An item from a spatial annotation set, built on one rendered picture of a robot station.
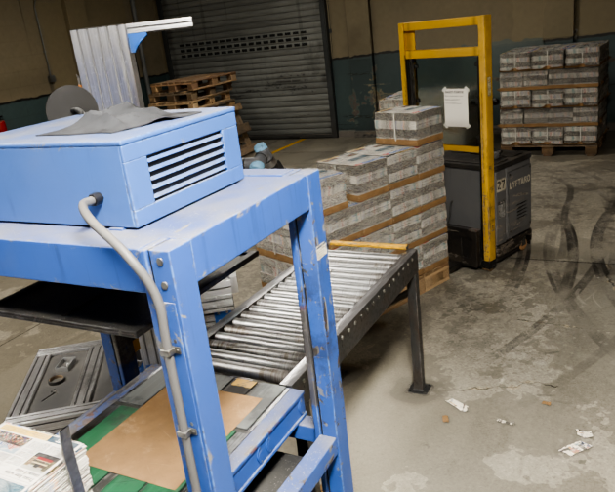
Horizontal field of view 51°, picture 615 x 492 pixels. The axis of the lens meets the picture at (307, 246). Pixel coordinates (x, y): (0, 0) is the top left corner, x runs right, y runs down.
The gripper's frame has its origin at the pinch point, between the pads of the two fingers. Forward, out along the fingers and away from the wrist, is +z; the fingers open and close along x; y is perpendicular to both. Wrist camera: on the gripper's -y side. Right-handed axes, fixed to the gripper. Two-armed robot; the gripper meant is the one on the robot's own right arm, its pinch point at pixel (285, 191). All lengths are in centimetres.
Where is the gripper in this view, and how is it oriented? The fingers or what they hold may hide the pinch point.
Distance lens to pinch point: 392.6
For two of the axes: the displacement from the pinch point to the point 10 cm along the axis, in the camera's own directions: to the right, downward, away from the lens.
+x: -6.7, -1.7, 7.2
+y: 5.9, -7.2, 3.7
